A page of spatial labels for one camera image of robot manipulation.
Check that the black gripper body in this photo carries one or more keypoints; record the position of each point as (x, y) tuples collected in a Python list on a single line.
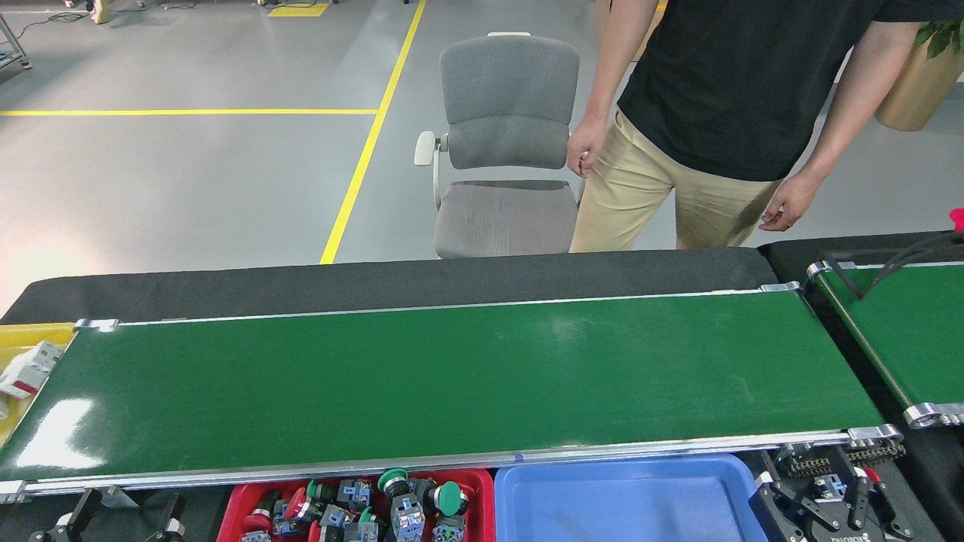
[(847, 536)]

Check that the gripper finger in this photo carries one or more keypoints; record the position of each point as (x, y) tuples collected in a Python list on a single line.
[(68, 527), (783, 516), (169, 527), (885, 516)]

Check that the red button with black body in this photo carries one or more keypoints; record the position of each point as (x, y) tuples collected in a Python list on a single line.
[(267, 500)]

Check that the red mushroom push button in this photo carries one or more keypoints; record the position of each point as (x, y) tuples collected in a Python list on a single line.
[(832, 485), (295, 503), (335, 516)]

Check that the person's right forearm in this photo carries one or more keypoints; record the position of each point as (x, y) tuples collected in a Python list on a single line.
[(617, 64)]

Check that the person's left forearm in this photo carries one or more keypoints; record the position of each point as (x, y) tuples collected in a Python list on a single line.
[(855, 105)]

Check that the red plastic tray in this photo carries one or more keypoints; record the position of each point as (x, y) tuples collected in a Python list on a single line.
[(233, 504)]

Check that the blue plastic tray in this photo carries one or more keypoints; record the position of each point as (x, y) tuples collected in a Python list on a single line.
[(625, 504)]

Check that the short green conveyor belt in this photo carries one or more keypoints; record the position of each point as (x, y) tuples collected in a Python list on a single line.
[(919, 339)]

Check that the yellow plastic tray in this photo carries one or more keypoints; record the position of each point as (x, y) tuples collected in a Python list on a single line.
[(38, 333)]

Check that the long green conveyor belt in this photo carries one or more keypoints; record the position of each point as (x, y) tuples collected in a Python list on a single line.
[(452, 376)]

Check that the person's left hand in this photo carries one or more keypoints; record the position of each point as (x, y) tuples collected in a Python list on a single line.
[(791, 203)]

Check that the person's right hand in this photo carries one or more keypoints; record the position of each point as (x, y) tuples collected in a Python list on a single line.
[(584, 147)]

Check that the white circuit breaker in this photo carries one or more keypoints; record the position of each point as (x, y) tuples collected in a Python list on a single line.
[(30, 369)]

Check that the red plastic bin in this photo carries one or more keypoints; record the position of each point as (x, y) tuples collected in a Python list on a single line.
[(958, 218)]

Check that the tan plant pot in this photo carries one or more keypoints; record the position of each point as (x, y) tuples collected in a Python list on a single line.
[(919, 98)]

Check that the person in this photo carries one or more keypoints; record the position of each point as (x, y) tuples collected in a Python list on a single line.
[(753, 90)]

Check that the green plant leaves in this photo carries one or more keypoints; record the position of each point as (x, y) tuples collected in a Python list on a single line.
[(941, 38)]

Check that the grey office chair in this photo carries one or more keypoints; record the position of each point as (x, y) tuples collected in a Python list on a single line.
[(508, 83)]

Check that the black guide frame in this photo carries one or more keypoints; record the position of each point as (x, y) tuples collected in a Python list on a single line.
[(843, 282)]

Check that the metal frame cart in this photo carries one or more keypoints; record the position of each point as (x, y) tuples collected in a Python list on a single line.
[(22, 56)]

